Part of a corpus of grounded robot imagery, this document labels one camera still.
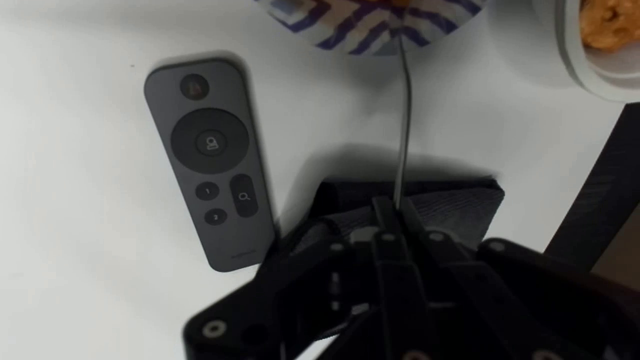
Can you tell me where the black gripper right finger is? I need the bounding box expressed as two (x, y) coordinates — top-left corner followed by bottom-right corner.
(400, 199), (425, 234)

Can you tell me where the blue patterned paper bowl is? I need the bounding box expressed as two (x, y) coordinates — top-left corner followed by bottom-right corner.
(255, 0), (489, 57)

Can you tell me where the white bowl of chips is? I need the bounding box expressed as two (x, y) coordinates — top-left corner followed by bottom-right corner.
(529, 0), (640, 103)

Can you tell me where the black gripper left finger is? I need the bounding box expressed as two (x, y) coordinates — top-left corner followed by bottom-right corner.
(371, 196), (400, 234)

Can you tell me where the grey remote control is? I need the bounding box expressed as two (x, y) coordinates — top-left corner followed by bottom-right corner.
(144, 59), (275, 273)

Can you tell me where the dark grey folded cloth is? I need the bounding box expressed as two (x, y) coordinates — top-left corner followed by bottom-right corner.
(305, 179), (503, 250)

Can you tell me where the metal spoon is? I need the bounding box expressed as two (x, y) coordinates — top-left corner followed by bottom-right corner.
(394, 26), (412, 211)

